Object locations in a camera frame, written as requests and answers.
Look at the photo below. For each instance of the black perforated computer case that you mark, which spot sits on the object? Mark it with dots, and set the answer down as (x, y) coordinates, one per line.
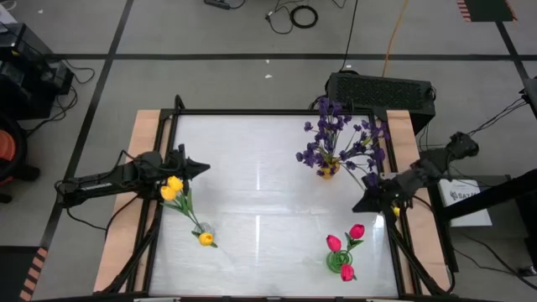
(377, 92)

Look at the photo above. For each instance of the black equipment cart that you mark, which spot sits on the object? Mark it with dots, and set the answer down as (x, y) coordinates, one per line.
(25, 84)

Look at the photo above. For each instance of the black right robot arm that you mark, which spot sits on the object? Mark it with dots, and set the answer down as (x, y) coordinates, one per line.
(444, 159)

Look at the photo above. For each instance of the yellow artificial tulip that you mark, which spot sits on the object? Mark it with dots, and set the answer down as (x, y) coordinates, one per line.
(175, 183)
(168, 193)
(206, 239)

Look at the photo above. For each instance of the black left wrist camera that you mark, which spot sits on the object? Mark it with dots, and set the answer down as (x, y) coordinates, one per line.
(150, 160)

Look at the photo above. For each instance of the wooden board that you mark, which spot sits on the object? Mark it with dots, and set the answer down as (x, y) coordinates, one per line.
(138, 138)
(398, 134)

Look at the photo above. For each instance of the green glass vase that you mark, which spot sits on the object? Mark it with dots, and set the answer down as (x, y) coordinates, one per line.
(333, 264)

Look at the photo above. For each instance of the yellow tape tag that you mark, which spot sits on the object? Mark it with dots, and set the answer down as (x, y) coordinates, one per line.
(396, 211)

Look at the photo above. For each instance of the black stand beam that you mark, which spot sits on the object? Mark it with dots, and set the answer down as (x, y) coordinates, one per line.
(512, 189)

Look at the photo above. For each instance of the orange black vacuum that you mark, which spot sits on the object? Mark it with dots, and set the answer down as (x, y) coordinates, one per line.
(6, 147)

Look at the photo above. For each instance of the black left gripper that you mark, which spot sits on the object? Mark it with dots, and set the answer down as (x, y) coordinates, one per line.
(178, 165)

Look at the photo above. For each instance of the black table frame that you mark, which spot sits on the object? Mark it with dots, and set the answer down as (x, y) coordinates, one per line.
(272, 112)

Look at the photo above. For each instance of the black power strip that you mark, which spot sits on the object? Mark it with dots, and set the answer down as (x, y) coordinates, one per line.
(218, 4)

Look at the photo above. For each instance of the amber textured glass vase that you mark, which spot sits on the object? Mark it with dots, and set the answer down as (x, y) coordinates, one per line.
(329, 174)

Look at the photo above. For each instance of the white printed paper sheet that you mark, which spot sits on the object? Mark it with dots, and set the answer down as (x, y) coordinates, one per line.
(461, 197)

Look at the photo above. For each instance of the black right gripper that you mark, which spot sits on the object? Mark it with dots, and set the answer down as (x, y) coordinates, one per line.
(403, 186)

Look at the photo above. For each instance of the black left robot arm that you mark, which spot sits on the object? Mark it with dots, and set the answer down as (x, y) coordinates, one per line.
(105, 184)

